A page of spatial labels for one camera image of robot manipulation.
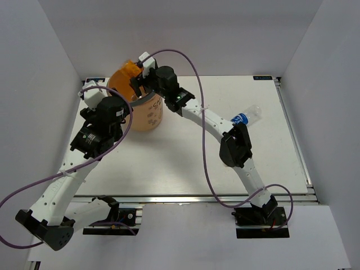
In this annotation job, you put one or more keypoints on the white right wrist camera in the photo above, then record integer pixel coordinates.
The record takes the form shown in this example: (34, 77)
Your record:
(147, 62)

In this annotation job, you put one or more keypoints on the aluminium table front rail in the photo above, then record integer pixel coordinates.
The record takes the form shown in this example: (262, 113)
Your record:
(303, 198)

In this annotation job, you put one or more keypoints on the orange juice bottle with barcode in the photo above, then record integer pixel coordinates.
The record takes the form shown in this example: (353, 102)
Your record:
(130, 69)

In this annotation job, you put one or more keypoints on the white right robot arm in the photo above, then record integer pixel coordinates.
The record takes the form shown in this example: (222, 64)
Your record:
(235, 145)

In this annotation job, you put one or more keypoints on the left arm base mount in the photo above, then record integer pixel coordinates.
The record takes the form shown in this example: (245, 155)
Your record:
(126, 223)

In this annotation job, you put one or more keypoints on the orange cylindrical bin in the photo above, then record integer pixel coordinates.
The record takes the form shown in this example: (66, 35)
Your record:
(147, 110)

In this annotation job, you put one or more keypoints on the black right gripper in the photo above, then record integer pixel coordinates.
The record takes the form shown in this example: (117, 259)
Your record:
(136, 81)

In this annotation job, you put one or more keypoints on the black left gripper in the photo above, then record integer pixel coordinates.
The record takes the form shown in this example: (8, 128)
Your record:
(89, 115)

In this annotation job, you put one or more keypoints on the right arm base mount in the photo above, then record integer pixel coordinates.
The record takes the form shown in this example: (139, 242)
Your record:
(251, 225)

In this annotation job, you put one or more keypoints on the clear bottle with blue label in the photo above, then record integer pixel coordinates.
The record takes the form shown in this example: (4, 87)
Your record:
(249, 116)

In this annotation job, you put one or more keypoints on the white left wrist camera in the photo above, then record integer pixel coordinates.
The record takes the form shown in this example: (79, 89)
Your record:
(92, 97)

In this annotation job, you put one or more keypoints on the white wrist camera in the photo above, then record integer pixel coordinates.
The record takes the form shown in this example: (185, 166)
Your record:
(147, 62)
(92, 97)

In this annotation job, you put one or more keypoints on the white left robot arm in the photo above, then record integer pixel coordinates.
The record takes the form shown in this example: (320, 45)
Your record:
(49, 218)

